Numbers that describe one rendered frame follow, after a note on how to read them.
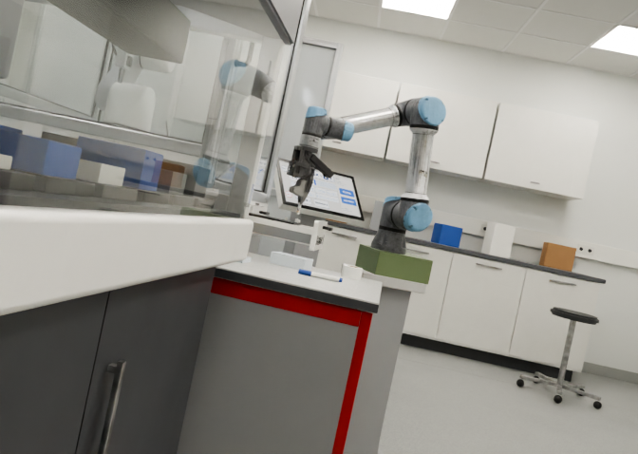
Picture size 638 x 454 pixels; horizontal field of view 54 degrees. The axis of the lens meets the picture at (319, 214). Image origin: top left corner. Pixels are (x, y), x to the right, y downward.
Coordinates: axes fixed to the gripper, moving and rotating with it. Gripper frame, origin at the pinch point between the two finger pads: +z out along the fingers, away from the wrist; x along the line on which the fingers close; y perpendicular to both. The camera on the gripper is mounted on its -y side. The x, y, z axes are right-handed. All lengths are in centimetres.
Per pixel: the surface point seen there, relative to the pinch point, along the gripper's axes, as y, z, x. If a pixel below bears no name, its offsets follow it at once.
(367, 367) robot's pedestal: -46, 60, -3
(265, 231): 12.3, 13.5, 1.4
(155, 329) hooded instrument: 64, 32, 93
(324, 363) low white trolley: 13, 41, 69
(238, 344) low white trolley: 33, 42, 57
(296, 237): 2.2, 13.4, 7.5
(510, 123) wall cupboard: -277, -111, -228
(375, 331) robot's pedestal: -45, 45, -3
